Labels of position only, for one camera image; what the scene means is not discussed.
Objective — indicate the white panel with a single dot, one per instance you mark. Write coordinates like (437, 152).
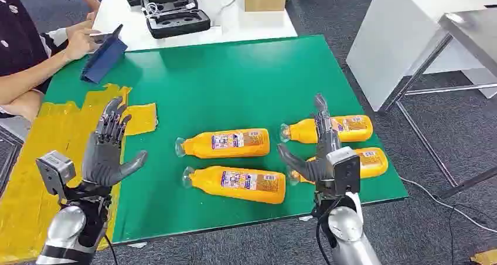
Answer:
(388, 34)

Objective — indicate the yellow sheet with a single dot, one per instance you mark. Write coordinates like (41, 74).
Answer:
(46, 139)

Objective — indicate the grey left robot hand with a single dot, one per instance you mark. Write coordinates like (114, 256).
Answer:
(101, 158)

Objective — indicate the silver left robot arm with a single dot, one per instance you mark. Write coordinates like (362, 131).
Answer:
(68, 228)

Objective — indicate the person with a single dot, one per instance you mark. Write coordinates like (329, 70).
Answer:
(19, 34)

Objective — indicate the dark smartphone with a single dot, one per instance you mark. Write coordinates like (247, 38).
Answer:
(101, 37)

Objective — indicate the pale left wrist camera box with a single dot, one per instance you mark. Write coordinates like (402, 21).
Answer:
(54, 170)

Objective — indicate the steel bench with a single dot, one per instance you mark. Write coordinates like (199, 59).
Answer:
(473, 34)

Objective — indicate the open black foam case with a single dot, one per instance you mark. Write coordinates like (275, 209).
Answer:
(176, 24)

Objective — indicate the white table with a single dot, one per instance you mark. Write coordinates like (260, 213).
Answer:
(252, 28)

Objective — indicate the green mat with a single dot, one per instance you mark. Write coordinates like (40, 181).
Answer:
(233, 88)

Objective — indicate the orange drink bottle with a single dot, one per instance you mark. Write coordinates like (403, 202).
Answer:
(303, 131)
(209, 181)
(202, 144)
(374, 162)

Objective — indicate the dark metal frame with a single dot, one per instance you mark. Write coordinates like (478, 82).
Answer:
(9, 158)

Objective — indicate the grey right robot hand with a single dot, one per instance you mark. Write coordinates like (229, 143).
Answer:
(321, 139)

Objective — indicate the person's right hand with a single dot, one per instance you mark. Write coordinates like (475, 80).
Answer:
(79, 42)

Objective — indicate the white paper scrap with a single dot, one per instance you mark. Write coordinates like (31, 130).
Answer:
(306, 218)
(138, 245)

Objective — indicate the yellow scrap on floor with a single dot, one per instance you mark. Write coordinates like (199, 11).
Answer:
(485, 257)

